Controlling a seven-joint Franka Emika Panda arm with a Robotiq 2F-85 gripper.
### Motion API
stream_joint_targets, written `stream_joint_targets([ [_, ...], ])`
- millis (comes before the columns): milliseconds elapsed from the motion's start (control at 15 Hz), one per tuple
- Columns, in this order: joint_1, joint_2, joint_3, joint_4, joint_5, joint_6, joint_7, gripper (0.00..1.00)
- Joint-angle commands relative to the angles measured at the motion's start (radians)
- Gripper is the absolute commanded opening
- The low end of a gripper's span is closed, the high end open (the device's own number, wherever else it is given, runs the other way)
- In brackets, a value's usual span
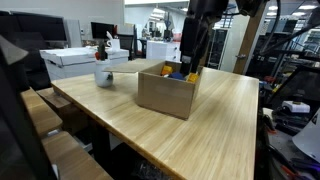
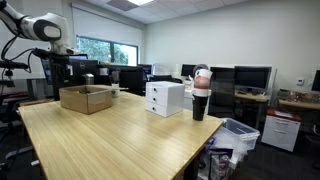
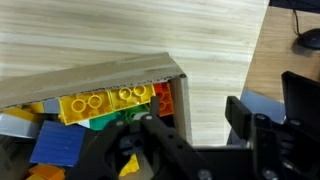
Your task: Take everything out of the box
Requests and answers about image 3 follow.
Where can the wooden side desk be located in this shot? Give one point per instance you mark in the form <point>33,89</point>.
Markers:
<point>273,60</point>

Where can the orange toy brick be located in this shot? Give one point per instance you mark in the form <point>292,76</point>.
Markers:
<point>166,96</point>
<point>46,171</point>

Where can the grey small toy brick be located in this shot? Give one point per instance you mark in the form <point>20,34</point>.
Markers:
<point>51,106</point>

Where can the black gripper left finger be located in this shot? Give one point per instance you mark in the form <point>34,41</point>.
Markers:
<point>166,146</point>

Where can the blue toy brick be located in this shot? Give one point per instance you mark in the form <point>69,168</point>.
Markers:
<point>56,143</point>

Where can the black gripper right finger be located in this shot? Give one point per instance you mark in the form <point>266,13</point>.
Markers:
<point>266,140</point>

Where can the large yellow toy brick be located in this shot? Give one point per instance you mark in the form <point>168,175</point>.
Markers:
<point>100,110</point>

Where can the yellow wedge toy brick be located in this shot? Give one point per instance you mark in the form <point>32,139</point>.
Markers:
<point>131,166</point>

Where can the yellow flat toy piece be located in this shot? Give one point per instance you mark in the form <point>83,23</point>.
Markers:
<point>35,107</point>

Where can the brown cardboard box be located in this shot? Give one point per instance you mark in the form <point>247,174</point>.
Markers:
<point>83,76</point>

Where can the black computer mouse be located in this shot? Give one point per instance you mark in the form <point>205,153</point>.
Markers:
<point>311,39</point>

